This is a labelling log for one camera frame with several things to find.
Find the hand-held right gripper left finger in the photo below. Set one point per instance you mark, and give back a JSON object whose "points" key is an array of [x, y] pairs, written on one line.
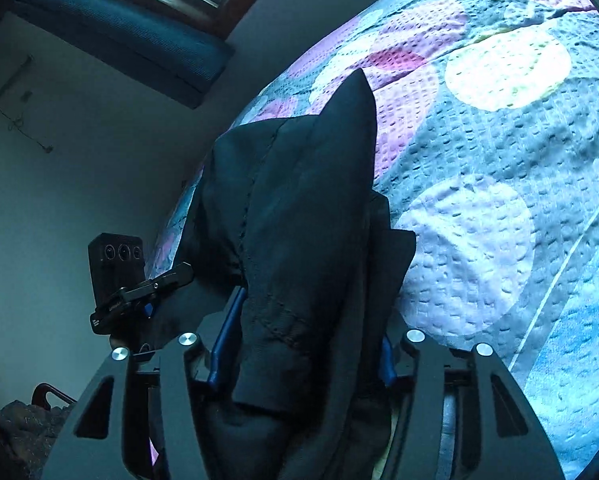
{"points": [[225, 340]]}

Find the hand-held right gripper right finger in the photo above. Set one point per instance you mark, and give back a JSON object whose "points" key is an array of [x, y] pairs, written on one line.
{"points": [[387, 362]]}

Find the printed blanket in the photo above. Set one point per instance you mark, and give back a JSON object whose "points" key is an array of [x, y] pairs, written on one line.
{"points": [[504, 160]]}

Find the dark speckled cloth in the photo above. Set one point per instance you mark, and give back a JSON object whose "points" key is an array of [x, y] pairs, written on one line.
{"points": [[24, 440]]}

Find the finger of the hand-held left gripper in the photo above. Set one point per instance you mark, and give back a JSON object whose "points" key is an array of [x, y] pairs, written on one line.
{"points": [[149, 311], [167, 280]]}

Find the black jacket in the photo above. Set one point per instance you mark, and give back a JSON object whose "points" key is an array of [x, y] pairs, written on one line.
{"points": [[304, 210]]}

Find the blue curtain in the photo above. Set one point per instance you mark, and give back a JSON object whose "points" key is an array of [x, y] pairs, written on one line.
{"points": [[129, 30]]}

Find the red curved bar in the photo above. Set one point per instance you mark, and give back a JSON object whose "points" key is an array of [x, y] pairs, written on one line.
{"points": [[49, 391]]}

